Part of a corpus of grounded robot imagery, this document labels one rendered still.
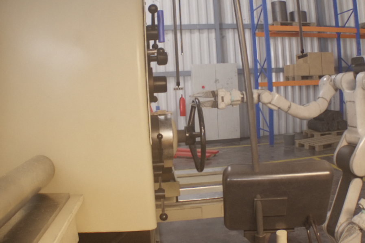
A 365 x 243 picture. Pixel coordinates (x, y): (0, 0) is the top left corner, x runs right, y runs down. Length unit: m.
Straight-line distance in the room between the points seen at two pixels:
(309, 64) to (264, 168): 7.82
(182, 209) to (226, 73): 6.58
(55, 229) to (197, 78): 7.76
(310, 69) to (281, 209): 7.81
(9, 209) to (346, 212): 1.68
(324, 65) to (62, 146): 8.27
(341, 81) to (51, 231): 1.65
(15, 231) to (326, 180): 0.85
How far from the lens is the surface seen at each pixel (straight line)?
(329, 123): 9.14
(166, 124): 1.50
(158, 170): 1.58
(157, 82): 1.30
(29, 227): 0.86
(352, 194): 1.94
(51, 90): 1.09
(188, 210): 2.32
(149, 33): 1.17
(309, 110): 1.80
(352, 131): 1.93
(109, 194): 1.11
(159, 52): 1.24
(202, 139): 1.43
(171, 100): 9.00
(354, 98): 1.86
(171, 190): 2.07
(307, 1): 10.50
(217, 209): 2.36
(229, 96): 1.57
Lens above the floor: 1.54
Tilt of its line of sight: 3 degrees down
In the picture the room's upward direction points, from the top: 3 degrees counter-clockwise
